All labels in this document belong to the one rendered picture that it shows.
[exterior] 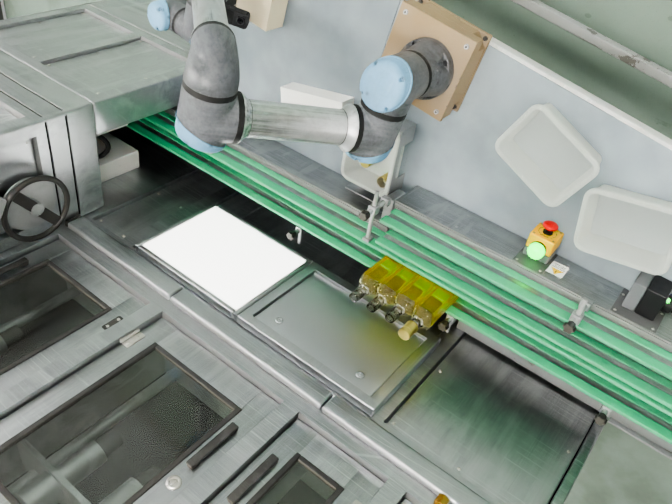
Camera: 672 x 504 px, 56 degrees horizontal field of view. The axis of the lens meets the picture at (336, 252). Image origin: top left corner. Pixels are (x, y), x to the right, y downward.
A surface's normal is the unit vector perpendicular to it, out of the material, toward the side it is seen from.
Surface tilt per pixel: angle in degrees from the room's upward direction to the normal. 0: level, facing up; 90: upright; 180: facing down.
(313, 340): 90
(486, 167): 0
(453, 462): 90
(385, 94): 12
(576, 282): 90
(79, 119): 90
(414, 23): 5
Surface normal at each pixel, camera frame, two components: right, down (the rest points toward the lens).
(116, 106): 0.79, 0.46
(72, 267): 0.13, -0.78
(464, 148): -0.60, 0.44
